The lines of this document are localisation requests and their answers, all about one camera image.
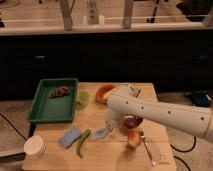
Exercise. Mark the green plastic cup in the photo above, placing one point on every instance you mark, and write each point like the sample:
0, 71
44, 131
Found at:
83, 98

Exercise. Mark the green plastic tray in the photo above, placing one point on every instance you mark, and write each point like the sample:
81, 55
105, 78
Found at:
46, 109

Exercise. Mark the red grapes bunch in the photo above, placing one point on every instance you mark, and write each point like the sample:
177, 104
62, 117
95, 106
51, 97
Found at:
60, 92

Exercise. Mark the yellow corn cob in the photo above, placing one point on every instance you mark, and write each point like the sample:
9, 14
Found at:
106, 95

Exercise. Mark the blue black floor device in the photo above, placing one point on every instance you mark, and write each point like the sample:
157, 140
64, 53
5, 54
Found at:
199, 98

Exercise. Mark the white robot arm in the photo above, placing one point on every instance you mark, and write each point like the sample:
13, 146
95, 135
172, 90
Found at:
196, 121

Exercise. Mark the blue sponge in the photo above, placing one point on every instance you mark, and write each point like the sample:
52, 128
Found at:
69, 137

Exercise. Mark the white paper cup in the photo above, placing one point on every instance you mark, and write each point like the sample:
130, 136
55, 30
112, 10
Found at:
34, 146

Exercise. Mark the green chili pepper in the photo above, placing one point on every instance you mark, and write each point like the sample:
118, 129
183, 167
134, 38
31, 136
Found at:
82, 139

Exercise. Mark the grey-blue towel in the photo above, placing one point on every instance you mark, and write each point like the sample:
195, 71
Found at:
100, 133

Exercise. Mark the dark red bowl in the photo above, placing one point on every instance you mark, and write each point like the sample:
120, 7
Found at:
131, 122

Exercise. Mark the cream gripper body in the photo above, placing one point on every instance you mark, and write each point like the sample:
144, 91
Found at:
113, 120

